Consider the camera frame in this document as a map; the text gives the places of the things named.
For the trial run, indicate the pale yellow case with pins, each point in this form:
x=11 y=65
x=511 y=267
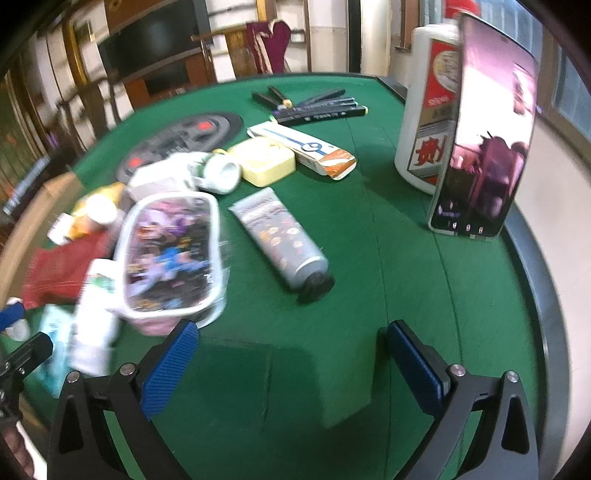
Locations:
x=265 y=164

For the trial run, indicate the white flip-cap bottle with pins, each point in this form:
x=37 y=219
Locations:
x=94 y=332

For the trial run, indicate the window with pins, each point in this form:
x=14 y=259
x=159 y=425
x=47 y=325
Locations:
x=568 y=83

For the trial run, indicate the red pouch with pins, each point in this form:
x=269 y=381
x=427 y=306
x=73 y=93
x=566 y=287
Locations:
x=60 y=272

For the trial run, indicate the white liquor bottle red label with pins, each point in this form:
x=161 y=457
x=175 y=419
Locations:
x=420 y=92

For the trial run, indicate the wooden television cabinet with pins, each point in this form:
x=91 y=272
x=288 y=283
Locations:
x=161 y=78

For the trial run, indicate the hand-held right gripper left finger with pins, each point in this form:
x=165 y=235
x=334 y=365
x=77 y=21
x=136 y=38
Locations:
x=171 y=364

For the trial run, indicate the large white charger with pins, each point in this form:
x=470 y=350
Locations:
x=157 y=177

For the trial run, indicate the person's left hand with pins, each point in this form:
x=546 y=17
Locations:
x=16 y=450

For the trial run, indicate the group of black marker pens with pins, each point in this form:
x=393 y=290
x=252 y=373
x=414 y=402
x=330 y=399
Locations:
x=323 y=113

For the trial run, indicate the yellow snack packet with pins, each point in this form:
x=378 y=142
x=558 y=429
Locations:
x=113 y=190

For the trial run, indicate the black television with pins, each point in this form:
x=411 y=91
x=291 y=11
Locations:
x=152 y=41

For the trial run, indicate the white toothpaste box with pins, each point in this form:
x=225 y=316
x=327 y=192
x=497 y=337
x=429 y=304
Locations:
x=300 y=145

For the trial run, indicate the smartphone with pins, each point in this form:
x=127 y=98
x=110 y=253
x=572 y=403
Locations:
x=489 y=138

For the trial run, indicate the cardboard box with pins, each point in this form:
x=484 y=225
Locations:
x=41 y=203

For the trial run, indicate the hand cream tube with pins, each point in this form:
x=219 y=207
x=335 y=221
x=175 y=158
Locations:
x=281 y=235

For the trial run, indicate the pale green packet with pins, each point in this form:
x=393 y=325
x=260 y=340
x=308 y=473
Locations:
x=53 y=323

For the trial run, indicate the maroon fringed cloth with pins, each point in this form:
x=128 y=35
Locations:
x=268 y=46

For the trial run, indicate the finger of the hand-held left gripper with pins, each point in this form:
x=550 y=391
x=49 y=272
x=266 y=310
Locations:
x=27 y=353
x=9 y=314

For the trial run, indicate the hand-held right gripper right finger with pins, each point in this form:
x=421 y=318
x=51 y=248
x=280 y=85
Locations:
x=415 y=369

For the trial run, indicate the white bottle with orange cap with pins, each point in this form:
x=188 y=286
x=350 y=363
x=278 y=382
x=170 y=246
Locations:
x=100 y=210

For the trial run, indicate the wooden chair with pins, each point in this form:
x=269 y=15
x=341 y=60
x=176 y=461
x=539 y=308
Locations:
x=240 y=55
x=99 y=110

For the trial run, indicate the round grey table dial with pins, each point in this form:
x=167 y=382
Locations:
x=194 y=129

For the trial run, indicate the small white green-print bottle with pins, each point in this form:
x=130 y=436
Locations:
x=221 y=175

